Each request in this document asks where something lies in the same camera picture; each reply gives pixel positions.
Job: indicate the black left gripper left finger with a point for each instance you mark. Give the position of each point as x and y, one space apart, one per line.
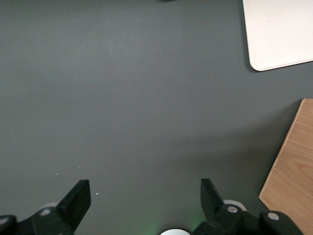
71 208

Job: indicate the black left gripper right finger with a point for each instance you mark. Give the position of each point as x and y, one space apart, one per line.
215 215

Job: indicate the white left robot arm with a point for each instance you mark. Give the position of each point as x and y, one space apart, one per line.
176 232

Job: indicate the white rectangular tray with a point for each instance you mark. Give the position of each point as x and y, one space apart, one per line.
281 31

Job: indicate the wooden drawer cabinet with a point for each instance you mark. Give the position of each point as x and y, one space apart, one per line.
293 166

